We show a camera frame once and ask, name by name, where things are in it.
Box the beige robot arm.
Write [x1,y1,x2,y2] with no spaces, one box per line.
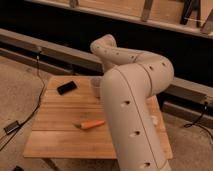
[90,34,174,171]

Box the translucent plastic cup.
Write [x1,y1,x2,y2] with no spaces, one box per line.
[90,77,101,98]

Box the black phone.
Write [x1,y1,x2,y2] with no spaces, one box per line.
[57,81,77,95]

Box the orange carrot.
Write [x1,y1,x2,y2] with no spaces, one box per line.
[75,120,105,130]

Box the wooden table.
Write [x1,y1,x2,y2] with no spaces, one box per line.
[23,75,174,160]

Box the black power adapter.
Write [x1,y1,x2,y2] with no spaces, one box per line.
[4,121,20,135]

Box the black cable at right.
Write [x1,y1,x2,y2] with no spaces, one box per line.
[183,101,213,141]

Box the black cable on floor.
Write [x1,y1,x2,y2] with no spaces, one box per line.
[0,53,46,152]

